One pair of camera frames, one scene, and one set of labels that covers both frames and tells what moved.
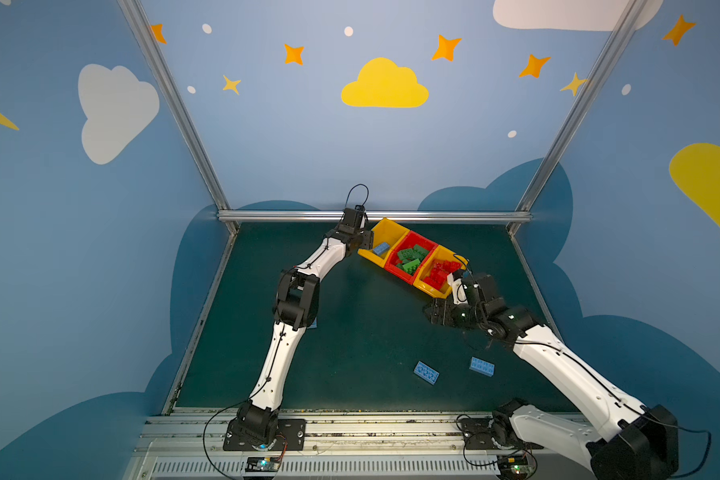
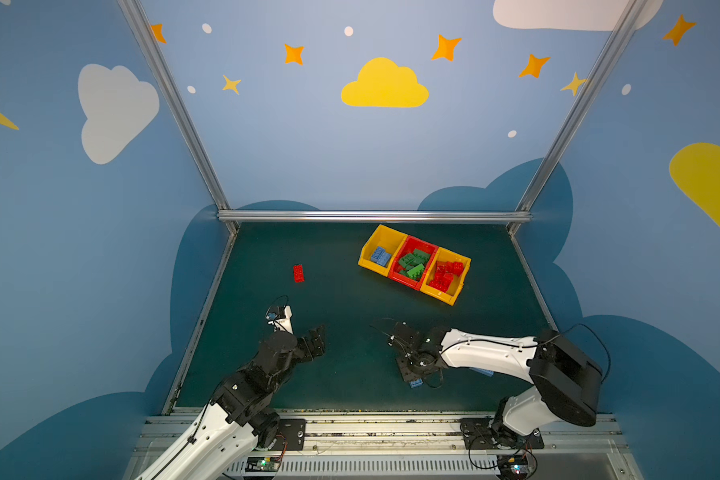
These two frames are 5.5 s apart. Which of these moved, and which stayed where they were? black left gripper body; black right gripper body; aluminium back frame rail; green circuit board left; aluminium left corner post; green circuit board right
Moved: black right gripper body; black left gripper body
Stayed: green circuit board right; aluminium left corner post; green circuit board left; aluminium back frame rail
